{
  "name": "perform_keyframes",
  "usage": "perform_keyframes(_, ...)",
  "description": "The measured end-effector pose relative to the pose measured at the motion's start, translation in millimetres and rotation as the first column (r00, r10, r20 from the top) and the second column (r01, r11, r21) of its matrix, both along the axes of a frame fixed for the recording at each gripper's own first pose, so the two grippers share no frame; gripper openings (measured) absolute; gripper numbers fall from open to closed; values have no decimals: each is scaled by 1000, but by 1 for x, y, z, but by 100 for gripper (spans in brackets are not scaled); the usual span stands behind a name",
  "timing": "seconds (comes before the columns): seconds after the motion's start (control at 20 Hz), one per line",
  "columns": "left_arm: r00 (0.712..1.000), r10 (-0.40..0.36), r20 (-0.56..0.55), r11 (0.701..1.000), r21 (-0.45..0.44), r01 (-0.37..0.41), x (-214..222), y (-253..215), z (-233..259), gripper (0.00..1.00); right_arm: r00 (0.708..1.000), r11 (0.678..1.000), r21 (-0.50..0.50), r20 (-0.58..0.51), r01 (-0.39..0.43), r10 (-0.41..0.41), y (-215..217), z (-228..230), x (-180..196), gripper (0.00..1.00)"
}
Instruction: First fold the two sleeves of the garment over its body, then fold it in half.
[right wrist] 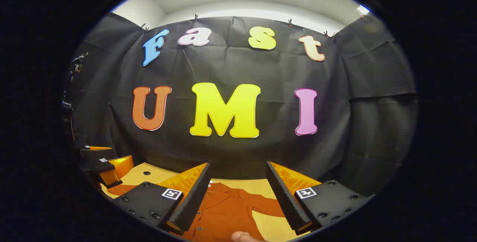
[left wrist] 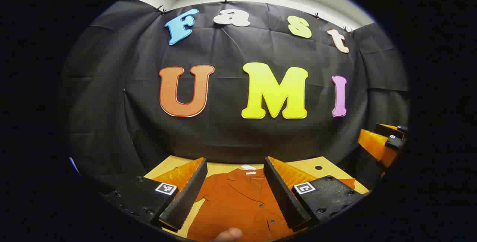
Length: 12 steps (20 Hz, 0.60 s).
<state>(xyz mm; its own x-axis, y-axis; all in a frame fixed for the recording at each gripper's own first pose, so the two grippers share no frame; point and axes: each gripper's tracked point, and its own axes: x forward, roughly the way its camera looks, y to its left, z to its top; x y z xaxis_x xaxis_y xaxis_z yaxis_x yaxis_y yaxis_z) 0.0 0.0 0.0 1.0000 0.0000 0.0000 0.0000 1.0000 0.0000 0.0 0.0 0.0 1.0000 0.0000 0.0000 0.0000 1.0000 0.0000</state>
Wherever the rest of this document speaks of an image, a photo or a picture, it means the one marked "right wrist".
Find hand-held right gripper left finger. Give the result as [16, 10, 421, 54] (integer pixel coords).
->
[113, 163, 212, 236]

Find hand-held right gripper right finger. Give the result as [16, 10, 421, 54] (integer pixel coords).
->
[266, 161, 375, 236]

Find orange corduroy coat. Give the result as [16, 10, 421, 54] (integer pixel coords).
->
[106, 182, 287, 242]

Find black backdrop cloth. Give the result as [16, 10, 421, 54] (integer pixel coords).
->
[63, 12, 418, 198]

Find dark cabled equipment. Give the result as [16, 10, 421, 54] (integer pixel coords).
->
[61, 51, 90, 123]

